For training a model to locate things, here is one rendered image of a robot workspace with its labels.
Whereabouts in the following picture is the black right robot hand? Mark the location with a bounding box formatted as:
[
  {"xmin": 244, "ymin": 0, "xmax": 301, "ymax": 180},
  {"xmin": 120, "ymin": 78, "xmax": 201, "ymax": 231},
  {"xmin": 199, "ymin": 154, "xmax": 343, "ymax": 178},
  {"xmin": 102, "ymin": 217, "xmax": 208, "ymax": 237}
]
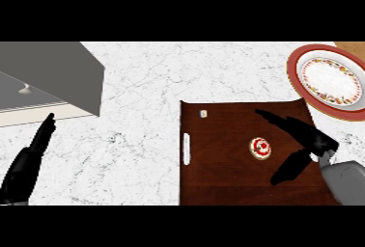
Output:
[{"xmin": 254, "ymin": 108, "xmax": 341, "ymax": 186}]

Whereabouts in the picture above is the red and white cupcake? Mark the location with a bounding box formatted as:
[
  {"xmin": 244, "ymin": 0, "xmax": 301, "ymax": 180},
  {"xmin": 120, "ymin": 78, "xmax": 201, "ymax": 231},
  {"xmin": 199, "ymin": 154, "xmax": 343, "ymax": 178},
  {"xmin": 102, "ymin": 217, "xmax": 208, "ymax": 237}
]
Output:
[{"xmin": 248, "ymin": 137, "xmax": 273, "ymax": 161}]

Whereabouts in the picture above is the red-rimmed floral white plate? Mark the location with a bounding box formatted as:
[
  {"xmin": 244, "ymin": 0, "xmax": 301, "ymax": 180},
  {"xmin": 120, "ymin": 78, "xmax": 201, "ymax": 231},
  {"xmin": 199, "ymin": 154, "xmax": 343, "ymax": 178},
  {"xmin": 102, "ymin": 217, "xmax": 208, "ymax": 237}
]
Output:
[{"xmin": 285, "ymin": 43, "xmax": 365, "ymax": 123}]

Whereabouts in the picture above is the tan wooden board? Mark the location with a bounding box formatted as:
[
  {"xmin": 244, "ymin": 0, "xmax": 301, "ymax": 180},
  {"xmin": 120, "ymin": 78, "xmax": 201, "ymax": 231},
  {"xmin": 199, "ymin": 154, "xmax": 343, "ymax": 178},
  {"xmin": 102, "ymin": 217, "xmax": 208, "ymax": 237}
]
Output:
[{"xmin": 334, "ymin": 41, "xmax": 365, "ymax": 64}]

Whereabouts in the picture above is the grey box appliance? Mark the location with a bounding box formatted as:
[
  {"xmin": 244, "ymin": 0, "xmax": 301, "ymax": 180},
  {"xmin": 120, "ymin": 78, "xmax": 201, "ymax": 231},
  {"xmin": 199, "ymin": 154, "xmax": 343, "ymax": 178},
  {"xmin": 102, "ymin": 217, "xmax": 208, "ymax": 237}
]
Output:
[{"xmin": 0, "ymin": 41, "xmax": 105, "ymax": 128}]

